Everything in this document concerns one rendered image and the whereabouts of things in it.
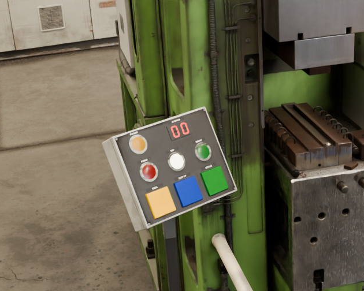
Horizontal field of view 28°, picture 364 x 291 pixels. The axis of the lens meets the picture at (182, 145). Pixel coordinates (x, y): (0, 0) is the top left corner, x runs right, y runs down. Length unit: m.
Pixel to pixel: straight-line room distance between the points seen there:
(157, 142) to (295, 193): 0.54
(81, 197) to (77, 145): 0.84
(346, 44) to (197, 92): 0.50
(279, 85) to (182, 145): 0.79
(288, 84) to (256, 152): 0.43
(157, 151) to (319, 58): 0.61
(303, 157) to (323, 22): 0.45
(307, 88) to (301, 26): 0.64
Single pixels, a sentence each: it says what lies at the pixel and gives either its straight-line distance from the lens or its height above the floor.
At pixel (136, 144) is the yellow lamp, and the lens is 2.09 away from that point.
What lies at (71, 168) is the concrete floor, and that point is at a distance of 4.86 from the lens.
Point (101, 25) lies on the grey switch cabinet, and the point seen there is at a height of 0.24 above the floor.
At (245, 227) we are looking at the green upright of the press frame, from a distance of 2.66.
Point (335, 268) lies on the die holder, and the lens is 2.63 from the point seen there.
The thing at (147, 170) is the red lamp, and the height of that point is 1.10.
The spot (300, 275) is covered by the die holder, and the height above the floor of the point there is 0.54.
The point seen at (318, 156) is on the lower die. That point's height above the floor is 0.96.
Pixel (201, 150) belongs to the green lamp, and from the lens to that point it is 2.19.
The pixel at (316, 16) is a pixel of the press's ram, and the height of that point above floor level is 1.43.
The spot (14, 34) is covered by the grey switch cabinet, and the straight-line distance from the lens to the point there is 7.55.
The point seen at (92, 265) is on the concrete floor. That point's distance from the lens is 3.76.
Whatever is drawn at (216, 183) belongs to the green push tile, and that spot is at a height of 1.00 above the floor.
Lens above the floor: 1.97
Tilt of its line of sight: 23 degrees down
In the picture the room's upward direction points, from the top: 4 degrees counter-clockwise
